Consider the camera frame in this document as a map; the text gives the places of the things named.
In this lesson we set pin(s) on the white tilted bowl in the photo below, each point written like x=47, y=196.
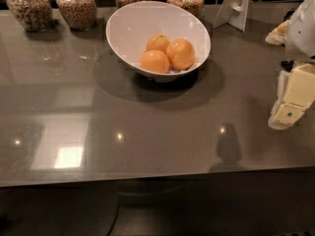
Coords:
x=130, y=27

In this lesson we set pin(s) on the orange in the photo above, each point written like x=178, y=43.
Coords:
x=181, y=54
x=155, y=61
x=159, y=42

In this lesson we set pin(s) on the leftmost glass jar of nuts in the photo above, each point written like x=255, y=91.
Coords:
x=33, y=15

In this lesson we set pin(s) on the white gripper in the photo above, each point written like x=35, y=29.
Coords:
x=302, y=29

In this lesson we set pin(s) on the white folded card stand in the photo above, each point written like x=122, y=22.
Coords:
x=232, y=12

